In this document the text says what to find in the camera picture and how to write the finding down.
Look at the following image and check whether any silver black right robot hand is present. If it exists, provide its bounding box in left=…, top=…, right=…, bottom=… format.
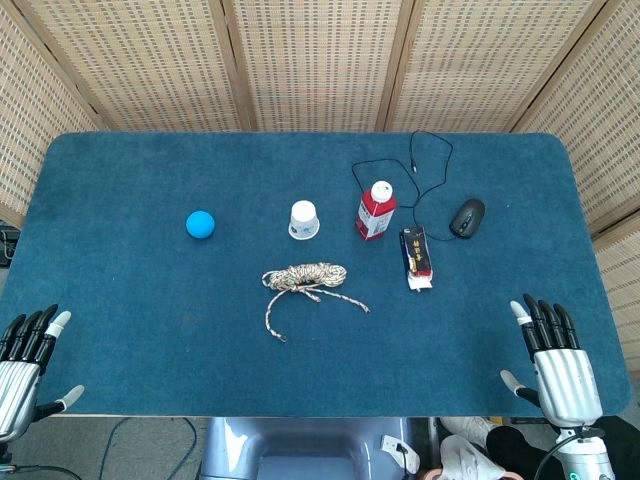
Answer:
left=499, top=293, right=605, bottom=429

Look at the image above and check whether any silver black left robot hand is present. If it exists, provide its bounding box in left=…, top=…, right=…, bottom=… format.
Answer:
left=0, top=303, right=85, bottom=444

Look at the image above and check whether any speckled braided rope bundle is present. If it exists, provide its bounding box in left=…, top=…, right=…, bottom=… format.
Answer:
left=261, top=262, right=371, bottom=344

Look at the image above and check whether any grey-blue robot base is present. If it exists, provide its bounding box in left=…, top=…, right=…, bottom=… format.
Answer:
left=199, top=417, right=422, bottom=480

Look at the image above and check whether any black trouser leg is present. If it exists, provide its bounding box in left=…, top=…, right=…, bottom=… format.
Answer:
left=487, top=415, right=640, bottom=480

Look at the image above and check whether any white sneaker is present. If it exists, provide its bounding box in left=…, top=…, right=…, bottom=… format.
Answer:
left=438, top=434, right=507, bottom=480
left=439, top=415, right=496, bottom=449

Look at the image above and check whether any dark device beside table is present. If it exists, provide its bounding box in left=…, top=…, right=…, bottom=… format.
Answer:
left=0, top=227, right=19, bottom=267

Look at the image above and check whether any blue carpet table mat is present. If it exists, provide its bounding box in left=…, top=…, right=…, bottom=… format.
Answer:
left=0, top=131, right=632, bottom=419

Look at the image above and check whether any white socket panel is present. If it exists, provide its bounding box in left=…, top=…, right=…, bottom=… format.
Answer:
left=381, top=433, right=421, bottom=474

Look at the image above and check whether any black computer mouse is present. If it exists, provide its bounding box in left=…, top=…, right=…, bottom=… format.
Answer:
left=449, top=198, right=487, bottom=240

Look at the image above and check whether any dark snack packet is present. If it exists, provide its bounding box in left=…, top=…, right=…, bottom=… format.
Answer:
left=398, top=226, right=434, bottom=292

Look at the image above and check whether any blue ball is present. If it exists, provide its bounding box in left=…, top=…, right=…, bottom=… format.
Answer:
left=185, top=210, right=216, bottom=240

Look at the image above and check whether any red juice bottle white cap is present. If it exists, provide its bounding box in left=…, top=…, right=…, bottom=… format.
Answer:
left=355, top=180, right=397, bottom=242

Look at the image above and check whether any white floral paper cup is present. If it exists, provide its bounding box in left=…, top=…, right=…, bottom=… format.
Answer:
left=288, top=200, right=321, bottom=241

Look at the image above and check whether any woven bamboo folding screen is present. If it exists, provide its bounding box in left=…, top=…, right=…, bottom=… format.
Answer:
left=0, top=0, right=640, bottom=371

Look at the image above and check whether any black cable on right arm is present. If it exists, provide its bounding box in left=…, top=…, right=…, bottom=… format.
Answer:
left=532, top=430, right=606, bottom=480

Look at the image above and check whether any black floor cable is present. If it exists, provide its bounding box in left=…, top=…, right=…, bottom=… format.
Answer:
left=0, top=463, right=82, bottom=480

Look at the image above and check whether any blue floor cable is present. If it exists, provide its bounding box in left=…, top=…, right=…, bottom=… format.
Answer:
left=97, top=417, right=199, bottom=480

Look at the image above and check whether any thin black mouse cable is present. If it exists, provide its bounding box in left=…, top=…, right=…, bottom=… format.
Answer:
left=351, top=130, right=459, bottom=242

